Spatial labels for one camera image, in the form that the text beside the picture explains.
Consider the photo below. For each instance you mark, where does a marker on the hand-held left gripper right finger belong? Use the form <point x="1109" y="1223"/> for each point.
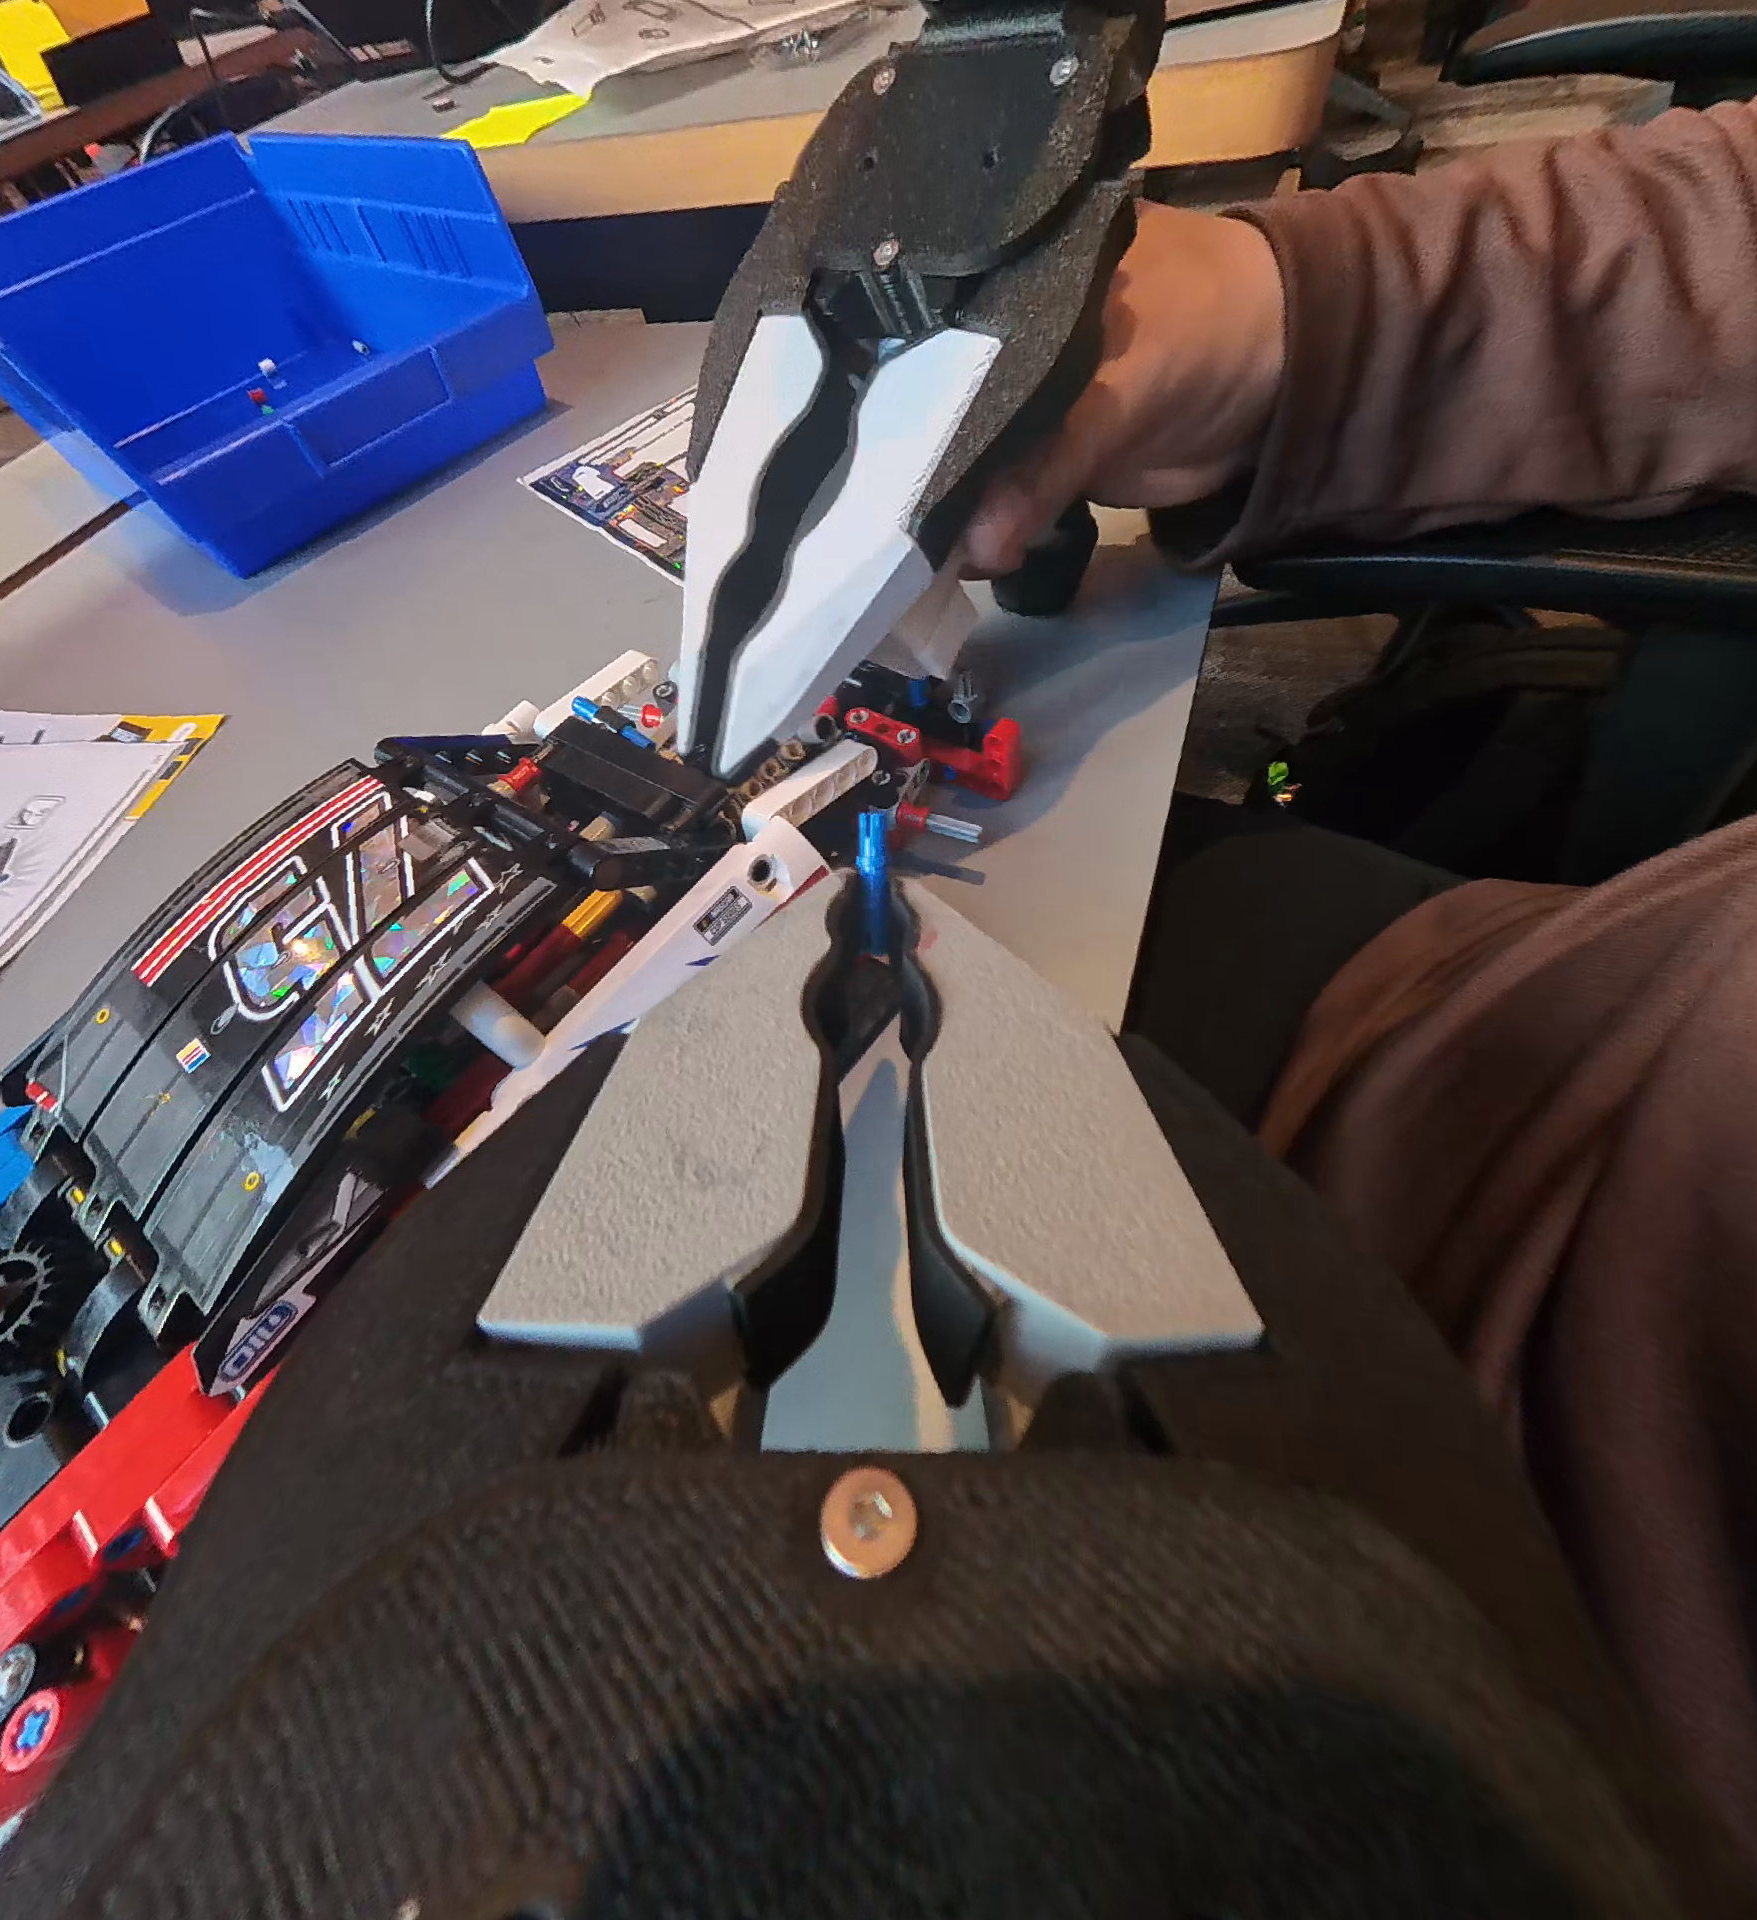
<point x="1073" y="1185"/>

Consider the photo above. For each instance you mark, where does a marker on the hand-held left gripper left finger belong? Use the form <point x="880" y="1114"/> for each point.
<point x="669" y="1185"/>

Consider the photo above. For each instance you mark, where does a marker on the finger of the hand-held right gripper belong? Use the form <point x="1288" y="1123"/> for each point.
<point x="742" y="451"/>
<point x="879" y="525"/>

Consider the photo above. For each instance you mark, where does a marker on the blue connector pin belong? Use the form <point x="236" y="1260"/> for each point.
<point x="873" y="884"/>

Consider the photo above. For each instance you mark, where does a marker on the toy brick race car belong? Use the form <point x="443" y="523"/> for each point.
<point x="292" y="975"/>

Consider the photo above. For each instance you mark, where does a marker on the person's right forearm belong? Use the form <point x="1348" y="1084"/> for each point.
<point x="1568" y="300"/>

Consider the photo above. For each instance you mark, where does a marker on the grey desk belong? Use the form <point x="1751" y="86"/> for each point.
<point x="443" y="645"/>

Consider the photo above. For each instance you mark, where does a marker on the person's right hand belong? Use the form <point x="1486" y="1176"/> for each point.
<point x="1178" y="375"/>

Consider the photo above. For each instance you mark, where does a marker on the holographic sticker sheet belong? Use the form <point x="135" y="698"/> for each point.
<point x="622" y="480"/>

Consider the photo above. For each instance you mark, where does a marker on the wood edged grey table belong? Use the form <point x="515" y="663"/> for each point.
<point x="669" y="165"/>

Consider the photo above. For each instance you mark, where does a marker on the loose paper sheets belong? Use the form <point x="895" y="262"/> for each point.
<point x="669" y="30"/>

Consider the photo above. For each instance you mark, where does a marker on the yellow sticky note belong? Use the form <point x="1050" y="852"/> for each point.
<point x="518" y="120"/>

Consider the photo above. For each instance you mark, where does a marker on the blue plastic bin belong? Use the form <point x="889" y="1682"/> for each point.
<point x="369" y="255"/>

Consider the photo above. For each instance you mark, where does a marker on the scattered small toy pieces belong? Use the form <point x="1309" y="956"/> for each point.
<point x="256" y="399"/>

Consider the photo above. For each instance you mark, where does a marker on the person's brown jacket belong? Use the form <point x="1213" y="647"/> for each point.
<point x="1643" y="1201"/>

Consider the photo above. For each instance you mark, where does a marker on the black office chair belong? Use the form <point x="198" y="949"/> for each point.
<point x="1568" y="554"/>

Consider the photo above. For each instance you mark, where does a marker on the open instruction booklet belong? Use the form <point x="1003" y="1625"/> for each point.
<point x="9" y="840"/>

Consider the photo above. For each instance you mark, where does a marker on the yellow plastic object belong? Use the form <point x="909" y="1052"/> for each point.
<point x="30" y="30"/>

